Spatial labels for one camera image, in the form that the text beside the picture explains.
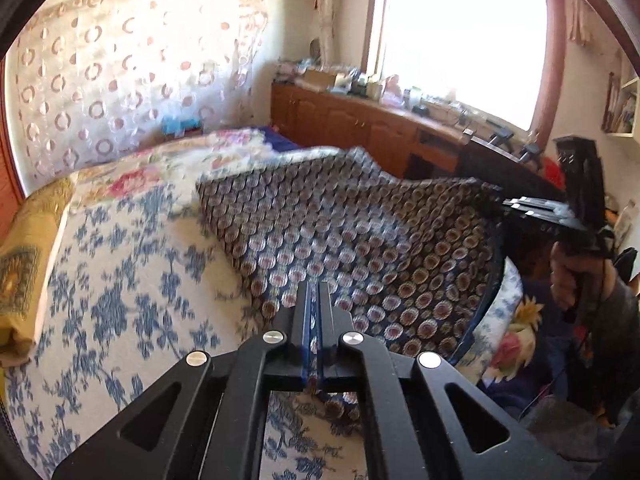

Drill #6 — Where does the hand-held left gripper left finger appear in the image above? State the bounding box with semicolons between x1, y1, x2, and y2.
50;280;316;480

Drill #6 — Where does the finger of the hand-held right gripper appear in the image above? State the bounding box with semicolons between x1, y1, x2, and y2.
502;197;588;235

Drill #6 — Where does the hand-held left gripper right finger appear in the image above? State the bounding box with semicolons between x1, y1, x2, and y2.
317;280;596;480

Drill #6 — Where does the person's right hand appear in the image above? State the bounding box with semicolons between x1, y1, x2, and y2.
549;242;617;312

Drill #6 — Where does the bright window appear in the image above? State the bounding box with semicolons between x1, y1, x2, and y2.
367;0;561;133

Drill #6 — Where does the cardboard box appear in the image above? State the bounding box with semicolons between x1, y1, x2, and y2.
302;69;338;89

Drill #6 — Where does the beige window curtain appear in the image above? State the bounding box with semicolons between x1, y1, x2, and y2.
312;0;351;66

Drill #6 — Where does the blue floral bedsheet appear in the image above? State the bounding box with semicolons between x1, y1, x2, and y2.
0;180;546;480

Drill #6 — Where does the circle-patterned lace curtain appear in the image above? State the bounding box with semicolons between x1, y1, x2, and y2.
10;0;281;191

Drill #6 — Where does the yellow patterned pillow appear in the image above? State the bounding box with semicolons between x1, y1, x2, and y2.
0;177;76;366

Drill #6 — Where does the wooden slatted panel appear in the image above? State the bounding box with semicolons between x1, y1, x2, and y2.
0;55;26;201

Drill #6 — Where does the person's dark clothing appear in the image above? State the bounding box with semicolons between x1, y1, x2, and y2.
480;280;640;480

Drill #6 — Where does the wooden cabinet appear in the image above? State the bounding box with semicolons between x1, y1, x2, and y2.
270;82;471;178

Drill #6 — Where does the teal box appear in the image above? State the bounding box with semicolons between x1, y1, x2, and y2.
161;116;201;139

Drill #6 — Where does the navy medallion-print satin garment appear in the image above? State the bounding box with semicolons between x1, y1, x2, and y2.
195;146;506;421

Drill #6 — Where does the white wall shelf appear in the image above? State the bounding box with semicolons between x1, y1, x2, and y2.
600;50;640;139

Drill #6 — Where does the assorted clutter on cabinet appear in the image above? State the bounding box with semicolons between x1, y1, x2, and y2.
275;57;546;151

